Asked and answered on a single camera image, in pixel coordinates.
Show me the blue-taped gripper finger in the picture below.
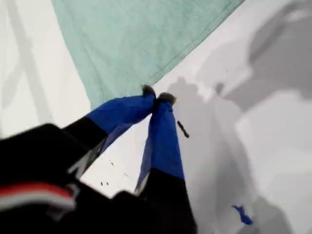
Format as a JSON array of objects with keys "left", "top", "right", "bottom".
[
  {"left": 135, "top": 92, "right": 197, "bottom": 224},
  {"left": 62, "top": 84, "right": 157, "bottom": 153}
]

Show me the pale green T-shirt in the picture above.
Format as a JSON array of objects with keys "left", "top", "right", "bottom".
[{"left": 51, "top": 0, "right": 246, "bottom": 112}]

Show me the small black scrap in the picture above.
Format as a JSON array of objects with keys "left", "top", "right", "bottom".
[{"left": 177, "top": 120, "right": 190, "bottom": 139}]

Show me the small blue tape scrap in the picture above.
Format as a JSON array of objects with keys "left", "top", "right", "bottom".
[{"left": 231, "top": 204, "right": 254, "bottom": 225}]

